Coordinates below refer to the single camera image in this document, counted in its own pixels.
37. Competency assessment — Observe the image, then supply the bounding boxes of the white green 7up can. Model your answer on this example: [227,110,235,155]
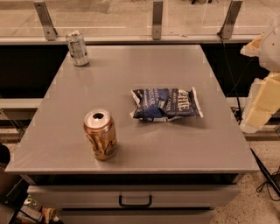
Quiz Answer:
[66,31,89,67]

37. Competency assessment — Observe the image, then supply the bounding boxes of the black hanging cable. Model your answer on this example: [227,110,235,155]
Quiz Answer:
[217,31,257,123]

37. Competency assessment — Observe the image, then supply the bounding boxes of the grey drawer cabinet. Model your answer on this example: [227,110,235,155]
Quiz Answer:
[6,45,257,224]

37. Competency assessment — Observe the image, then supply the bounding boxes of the blue chip bag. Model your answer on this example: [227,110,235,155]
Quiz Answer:
[130,87,203,122]

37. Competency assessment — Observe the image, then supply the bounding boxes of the metal railing bracket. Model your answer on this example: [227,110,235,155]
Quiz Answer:
[151,0,164,40]
[33,0,57,41]
[218,0,242,39]

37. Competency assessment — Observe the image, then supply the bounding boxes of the clutter items on floor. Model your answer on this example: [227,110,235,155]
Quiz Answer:
[16,196,64,224]

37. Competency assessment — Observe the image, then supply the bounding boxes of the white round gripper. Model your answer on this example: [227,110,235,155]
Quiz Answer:
[240,17,280,133]

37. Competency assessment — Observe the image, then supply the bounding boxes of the black drawer handle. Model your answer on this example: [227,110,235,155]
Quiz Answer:
[118,195,152,209]

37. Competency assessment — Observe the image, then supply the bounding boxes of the middle metal railing bracket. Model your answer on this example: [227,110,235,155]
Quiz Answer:
[151,0,164,40]

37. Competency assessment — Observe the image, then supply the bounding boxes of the left metal railing bracket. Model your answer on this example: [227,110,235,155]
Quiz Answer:
[33,0,57,41]

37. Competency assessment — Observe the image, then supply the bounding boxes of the right metal railing bracket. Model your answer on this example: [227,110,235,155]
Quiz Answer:
[218,0,242,39]

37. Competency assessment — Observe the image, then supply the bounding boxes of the black floor cable bundle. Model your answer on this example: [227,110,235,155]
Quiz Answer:
[249,147,280,202]

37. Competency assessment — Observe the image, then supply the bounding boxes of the orange soda can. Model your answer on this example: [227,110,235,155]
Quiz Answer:
[83,108,117,161]

